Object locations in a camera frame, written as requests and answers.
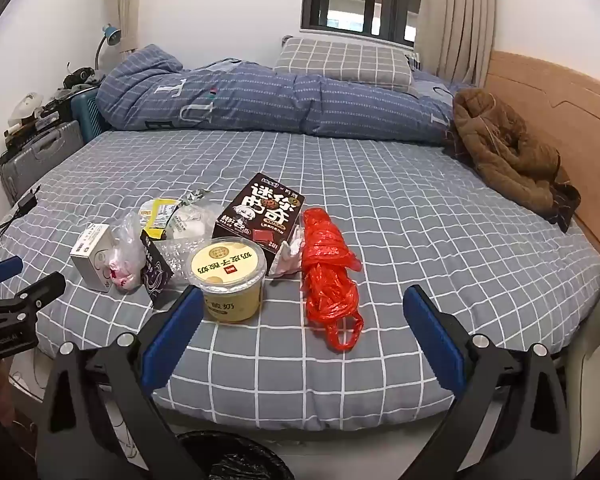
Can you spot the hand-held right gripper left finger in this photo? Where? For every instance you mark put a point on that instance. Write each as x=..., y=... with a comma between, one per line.
x=175, y=340

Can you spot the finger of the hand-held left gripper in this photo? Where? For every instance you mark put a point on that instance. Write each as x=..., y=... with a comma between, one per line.
x=35, y=292
x=2, y=267

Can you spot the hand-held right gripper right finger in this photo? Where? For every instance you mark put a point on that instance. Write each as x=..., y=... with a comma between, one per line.
x=435, y=340

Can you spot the yellow snack wrapper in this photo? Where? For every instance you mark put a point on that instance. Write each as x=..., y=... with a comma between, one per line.
x=157, y=215

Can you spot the black lined trash bin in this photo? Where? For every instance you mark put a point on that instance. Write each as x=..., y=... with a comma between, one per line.
x=240, y=460

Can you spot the brown cookie box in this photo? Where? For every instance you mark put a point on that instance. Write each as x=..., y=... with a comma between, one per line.
x=260, y=210

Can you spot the small white box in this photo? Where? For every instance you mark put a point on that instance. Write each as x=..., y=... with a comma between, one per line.
x=92, y=257

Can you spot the black charger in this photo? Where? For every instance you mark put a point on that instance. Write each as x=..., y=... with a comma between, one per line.
x=28, y=200

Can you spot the black snack packet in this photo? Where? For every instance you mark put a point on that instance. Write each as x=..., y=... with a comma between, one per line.
x=155, y=270

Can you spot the yellow yogurt cup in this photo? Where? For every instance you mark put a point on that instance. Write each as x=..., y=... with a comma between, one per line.
x=227, y=280

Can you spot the clear plastic bag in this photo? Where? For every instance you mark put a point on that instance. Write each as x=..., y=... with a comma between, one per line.
x=127, y=260

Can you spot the grey suitcase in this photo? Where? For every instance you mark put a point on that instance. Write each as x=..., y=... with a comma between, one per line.
x=40, y=157

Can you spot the red plastic bag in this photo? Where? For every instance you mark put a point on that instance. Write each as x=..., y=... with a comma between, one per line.
x=325, y=270

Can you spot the crumpled white tissue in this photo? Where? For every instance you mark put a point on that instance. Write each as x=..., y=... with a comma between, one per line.
x=285, y=260

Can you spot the grey checked bed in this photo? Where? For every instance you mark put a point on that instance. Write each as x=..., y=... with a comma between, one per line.
x=380, y=210

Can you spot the silver torn wrapper strip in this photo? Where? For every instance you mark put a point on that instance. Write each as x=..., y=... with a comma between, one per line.
x=196, y=196

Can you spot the white round device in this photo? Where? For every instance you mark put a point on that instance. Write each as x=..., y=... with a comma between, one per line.
x=24, y=107

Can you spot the pile of dark items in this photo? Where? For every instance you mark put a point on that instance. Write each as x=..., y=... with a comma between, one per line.
x=55, y=112

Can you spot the teal suitcase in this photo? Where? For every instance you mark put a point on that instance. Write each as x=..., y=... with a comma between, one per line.
x=86, y=115

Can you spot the brown padded jacket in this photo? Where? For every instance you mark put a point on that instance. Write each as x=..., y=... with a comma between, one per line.
x=505, y=155

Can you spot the black device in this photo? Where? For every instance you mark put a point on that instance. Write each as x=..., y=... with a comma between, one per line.
x=82, y=76

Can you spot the blue striped duvet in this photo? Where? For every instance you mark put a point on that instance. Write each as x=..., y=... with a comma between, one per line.
x=280, y=105

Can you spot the blue desk lamp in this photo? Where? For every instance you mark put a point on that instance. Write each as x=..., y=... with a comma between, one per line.
x=113, y=35

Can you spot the wooden headboard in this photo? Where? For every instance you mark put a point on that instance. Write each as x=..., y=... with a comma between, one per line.
x=580, y=125

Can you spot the beige curtain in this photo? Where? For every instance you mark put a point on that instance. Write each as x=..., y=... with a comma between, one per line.
x=455, y=20
x=125, y=5

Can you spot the grey checked pillow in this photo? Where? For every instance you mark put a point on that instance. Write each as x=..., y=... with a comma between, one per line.
x=340, y=62

